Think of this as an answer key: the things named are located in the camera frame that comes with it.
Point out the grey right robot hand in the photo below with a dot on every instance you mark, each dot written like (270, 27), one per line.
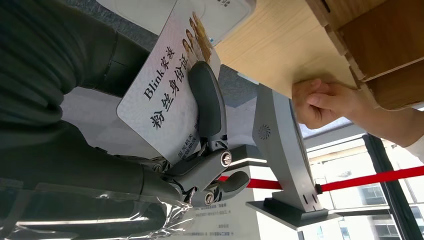
(82, 165)

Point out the person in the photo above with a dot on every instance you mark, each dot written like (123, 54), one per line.
(381, 122)

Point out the clear plastic film wrap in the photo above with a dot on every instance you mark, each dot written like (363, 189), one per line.
(99, 218)

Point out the grey kiosk stand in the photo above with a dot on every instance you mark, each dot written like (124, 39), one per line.
(281, 149)

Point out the long red band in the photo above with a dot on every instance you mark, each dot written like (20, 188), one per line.
(364, 180)

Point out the dark platform with light strip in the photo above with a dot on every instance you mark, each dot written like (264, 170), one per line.
(245, 152)

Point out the wooden compartment tray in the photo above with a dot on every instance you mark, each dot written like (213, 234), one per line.
(381, 33)

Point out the white printed notice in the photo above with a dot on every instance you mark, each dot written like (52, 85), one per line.
(212, 215)

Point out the black window frame post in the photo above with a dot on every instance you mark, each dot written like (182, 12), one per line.
(394, 192)

